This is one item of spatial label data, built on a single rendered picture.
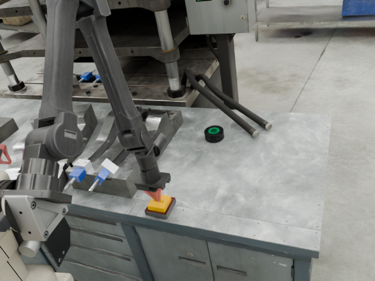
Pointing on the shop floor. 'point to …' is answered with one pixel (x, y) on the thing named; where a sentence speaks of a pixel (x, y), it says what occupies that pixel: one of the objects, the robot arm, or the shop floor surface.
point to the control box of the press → (221, 31)
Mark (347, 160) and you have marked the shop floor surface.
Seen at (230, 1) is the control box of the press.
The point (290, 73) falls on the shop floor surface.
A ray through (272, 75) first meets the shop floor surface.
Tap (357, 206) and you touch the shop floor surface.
